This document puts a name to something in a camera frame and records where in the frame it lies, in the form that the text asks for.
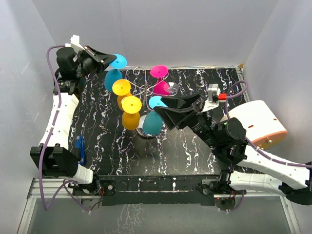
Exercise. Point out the clear wine glass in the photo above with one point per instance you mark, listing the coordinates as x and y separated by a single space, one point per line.
172 88

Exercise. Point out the blue carabiner clip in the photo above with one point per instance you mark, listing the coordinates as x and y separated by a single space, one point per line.
80 149

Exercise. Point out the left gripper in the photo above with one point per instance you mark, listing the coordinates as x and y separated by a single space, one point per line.
102 60

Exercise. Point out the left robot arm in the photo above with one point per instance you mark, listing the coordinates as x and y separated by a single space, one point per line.
52 156

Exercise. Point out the magenta wine glass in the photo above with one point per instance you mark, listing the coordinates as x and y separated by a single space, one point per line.
161 87

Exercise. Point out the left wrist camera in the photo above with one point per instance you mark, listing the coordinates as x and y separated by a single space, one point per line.
75 44

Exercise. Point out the orange wine glass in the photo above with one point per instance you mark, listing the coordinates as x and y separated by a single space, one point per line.
121 88
130 118

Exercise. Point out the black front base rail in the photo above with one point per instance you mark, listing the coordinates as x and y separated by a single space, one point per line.
158 189

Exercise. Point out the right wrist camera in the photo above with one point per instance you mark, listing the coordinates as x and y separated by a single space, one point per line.
215 97

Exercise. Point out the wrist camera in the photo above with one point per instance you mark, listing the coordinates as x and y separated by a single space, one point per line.
75 44
215 97

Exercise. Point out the blue wine glass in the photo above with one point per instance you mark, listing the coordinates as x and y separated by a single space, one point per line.
115 74
152 124

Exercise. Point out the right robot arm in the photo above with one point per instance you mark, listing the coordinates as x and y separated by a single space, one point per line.
228 142

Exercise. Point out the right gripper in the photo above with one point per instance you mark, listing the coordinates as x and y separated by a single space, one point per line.
172 115

